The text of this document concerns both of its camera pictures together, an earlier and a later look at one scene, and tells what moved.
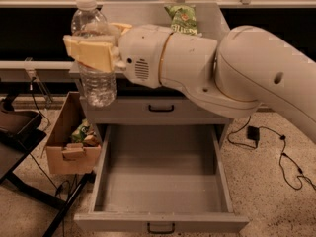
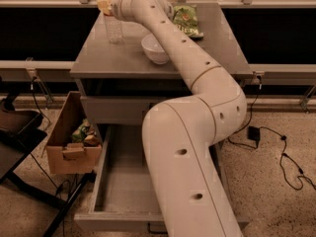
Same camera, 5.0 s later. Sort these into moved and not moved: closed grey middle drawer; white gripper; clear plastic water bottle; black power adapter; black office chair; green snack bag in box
Moved: white gripper; clear plastic water bottle
Not moved: closed grey middle drawer; green snack bag in box; black power adapter; black office chair
